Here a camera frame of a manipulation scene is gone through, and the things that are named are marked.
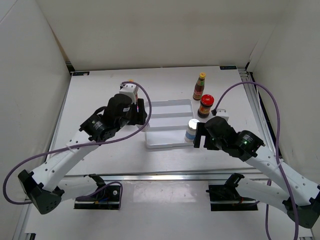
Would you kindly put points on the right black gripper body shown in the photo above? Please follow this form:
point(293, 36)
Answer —
point(213, 144)

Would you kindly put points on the right black corner label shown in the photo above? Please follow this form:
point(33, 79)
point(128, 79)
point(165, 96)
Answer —
point(228, 67)

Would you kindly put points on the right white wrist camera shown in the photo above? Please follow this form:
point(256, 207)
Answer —
point(219, 112)

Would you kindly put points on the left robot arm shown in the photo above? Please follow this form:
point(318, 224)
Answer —
point(46, 185)

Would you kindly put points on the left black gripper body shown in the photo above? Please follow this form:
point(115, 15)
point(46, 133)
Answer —
point(131, 118)

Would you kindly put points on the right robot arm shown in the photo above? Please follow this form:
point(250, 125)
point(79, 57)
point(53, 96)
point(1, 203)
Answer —
point(294, 194)

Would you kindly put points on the aluminium frame rail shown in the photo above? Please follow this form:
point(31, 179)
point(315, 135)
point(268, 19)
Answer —
point(215, 175)

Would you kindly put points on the right tall sauce bottle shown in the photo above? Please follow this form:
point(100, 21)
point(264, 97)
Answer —
point(199, 86)

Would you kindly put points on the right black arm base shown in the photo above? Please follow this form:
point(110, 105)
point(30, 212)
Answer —
point(225, 198)

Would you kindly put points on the white divided organizer tray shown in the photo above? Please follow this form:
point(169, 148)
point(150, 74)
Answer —
point(168, 124)

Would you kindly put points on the white silver-cap shaker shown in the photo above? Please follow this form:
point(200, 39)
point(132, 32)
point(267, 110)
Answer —
point(191, 129)

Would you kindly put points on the left black corner label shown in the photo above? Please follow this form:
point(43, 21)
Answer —
point(81, 73)

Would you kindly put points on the red-lid sauce jar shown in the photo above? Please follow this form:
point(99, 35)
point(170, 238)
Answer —
point(206, 102)

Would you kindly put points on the black corner label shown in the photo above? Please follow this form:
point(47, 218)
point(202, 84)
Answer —
point(81, 73)
point(228, 67)

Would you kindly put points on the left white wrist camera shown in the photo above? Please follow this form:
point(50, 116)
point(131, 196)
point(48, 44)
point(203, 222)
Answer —
point(128, 90)

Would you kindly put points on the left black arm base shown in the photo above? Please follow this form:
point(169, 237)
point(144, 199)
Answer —
point(108, 196)

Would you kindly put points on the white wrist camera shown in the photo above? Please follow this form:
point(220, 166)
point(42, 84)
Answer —
point(219, 112)
point(128, 90)

